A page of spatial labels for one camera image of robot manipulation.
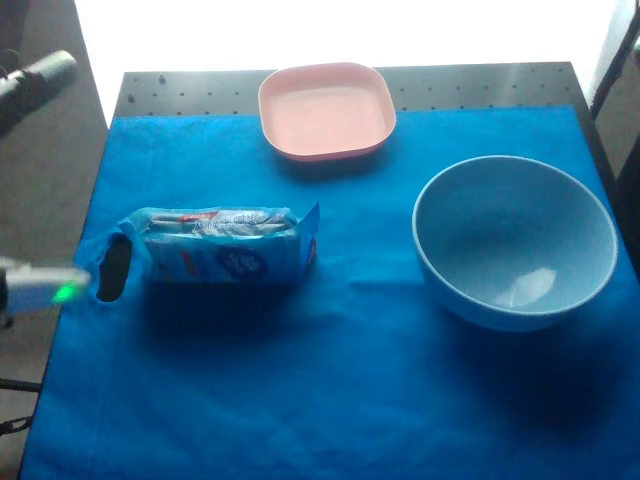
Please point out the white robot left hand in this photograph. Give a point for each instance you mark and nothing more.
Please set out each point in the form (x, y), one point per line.
(47, 287)

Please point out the blue plastic snack package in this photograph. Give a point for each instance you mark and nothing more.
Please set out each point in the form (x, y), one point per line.
(225, 250)

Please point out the light blue bowl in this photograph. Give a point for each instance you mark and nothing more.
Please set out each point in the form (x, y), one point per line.
(510, 240)

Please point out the blue table cloth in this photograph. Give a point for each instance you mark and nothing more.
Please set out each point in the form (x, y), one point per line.
(320, 375)

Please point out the pink square plate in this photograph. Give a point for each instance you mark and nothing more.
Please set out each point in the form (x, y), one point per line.
(325, 112)

